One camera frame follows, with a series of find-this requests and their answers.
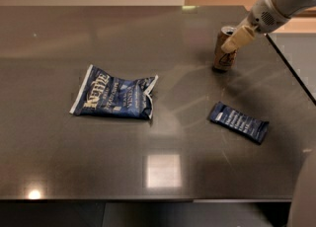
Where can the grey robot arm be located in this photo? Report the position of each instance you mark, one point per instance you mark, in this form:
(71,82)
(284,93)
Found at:
(298,6)

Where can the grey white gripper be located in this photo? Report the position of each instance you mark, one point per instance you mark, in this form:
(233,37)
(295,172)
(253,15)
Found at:
(262,17)

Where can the blue snack bar wrapper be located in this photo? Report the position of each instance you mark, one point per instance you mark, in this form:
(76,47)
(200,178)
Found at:
(252,128)

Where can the orange soda can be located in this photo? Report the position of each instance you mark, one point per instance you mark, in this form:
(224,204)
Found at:
(223,61)

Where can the blue Kettle chips bag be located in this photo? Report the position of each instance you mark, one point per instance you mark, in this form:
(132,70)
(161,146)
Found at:
(104,95)

